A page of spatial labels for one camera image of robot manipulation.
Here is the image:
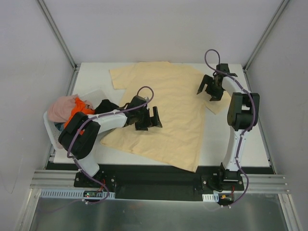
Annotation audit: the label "left aluminium frame post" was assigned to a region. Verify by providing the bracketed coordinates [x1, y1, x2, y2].
[36, 0, 77, 70]

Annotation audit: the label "blue t shirt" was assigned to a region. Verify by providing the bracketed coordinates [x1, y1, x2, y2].
[54, 122, 64, 132]

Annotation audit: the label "white plastic laundry basket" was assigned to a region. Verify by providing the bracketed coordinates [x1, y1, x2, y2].
[43, 89, 107, 151]

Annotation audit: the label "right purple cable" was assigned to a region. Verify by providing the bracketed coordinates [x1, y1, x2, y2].
[202, 49, 257, 212]

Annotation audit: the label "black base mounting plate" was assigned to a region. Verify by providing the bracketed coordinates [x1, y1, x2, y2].
[45, 163, 276, 200]

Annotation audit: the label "cream yellow t shirt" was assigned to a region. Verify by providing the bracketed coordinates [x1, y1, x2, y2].
[100, 62, 231, 172]

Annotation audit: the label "right white cable duct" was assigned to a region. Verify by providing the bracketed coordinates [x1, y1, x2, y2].
[202, 193, 219, 203]

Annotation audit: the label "left white cable duct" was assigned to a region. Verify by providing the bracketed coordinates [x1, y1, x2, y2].
[40, 189, 116, 200]

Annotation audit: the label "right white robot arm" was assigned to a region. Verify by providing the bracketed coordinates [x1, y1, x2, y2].
[197, 64, 260, 191]

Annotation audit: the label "white cable duct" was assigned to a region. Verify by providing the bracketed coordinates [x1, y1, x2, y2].
[40, 189, 116, 200]
[202, 193, 219, 203]

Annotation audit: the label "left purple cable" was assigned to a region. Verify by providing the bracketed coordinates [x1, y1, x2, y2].
[36, 86, 155, 214]

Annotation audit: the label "right aluminium frame post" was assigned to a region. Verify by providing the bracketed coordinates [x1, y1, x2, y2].
[243, 0, 291, 73]

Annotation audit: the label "black t shirt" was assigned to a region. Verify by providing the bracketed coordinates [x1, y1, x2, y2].
[94, 99, 119, 115]

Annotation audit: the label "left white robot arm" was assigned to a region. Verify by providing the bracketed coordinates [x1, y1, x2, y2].
[58, 95, 163, 187]

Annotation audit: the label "purple cable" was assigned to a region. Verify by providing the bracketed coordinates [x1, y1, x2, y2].
[202, 49, 257, 212]
[36, 86, 155, 214]

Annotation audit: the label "orange t shirt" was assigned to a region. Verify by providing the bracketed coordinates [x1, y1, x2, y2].
[64, 97, 95, 128]

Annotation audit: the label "pink t shirt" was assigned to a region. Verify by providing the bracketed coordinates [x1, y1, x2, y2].
[47, 95, 94, 123]

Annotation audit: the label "aluminium frame post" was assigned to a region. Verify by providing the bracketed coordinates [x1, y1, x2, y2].
[36, 0, 77, 70]
[243, 0, 291, 73]

